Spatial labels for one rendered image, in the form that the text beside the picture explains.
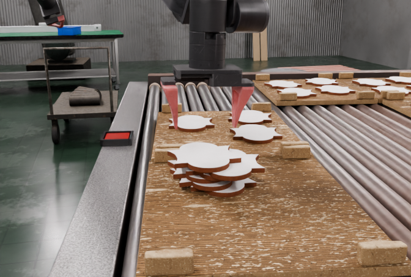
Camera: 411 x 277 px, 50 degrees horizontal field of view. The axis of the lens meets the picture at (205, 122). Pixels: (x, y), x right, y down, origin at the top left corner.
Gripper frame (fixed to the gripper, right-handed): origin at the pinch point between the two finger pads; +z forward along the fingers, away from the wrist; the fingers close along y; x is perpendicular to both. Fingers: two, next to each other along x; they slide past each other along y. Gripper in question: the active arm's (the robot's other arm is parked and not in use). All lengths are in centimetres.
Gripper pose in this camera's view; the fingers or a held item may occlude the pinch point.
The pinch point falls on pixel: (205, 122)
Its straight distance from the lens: 72.8
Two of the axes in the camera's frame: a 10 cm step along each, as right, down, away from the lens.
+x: -1.8, -2.6, 9.5
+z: -0.2, 9.7, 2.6
